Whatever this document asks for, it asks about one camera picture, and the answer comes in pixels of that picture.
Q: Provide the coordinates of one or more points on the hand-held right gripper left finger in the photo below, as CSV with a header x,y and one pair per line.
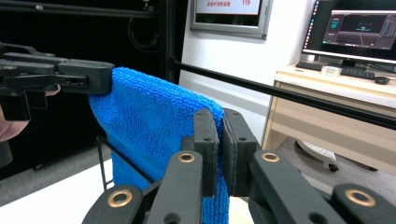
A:
x,y
204,149

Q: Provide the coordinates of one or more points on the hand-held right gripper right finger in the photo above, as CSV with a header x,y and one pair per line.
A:
x,y
239,149

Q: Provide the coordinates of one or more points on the blue cloth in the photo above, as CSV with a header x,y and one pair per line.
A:
x,y
149,118

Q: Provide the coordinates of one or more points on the black metal crossbar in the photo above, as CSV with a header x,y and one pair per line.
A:
x,y
280,91

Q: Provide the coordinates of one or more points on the white wheeled chair base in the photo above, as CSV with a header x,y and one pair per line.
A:
x,y
317,152

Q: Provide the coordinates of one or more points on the beige wooden desk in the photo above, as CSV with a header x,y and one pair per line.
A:
x,y
336,124

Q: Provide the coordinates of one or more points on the small clear plastic box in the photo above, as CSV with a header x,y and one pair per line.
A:
x,y
331,71

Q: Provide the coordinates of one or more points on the white table cover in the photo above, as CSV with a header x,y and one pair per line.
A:
x,y
56,199

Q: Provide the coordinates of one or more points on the black keyboard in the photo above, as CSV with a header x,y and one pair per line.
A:
x,y
358,73

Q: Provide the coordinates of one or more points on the black computer mouse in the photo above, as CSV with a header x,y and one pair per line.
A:
x,y
381,80

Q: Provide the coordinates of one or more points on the computer monitor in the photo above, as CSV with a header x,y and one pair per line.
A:
x,y
358,28

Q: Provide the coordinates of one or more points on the black metal frame stand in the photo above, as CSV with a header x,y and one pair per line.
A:
x,y
169,37

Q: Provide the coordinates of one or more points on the grey framed wall sign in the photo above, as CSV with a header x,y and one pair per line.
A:
x,y
230,18

